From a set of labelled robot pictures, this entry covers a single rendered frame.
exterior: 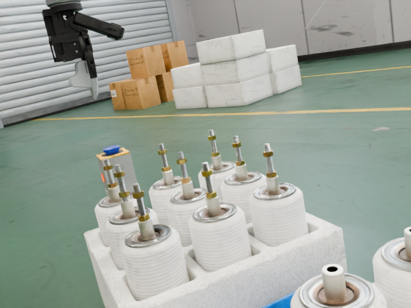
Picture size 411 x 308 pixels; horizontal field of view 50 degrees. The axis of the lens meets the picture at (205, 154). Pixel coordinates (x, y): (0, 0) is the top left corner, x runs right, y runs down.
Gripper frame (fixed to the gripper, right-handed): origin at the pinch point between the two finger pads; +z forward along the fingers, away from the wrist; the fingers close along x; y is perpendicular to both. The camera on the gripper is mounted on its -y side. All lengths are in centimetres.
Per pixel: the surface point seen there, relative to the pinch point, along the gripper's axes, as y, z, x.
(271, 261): -13, 29, 48
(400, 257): -17, 21, 71
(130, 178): -2.3, 21.3, 3.4
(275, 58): -184, 16, -216
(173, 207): -3.6, 21.5, 30.7
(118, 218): 6.3, 21.0, 28.6
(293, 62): -208, 24, -226
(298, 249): -18, 29, 48
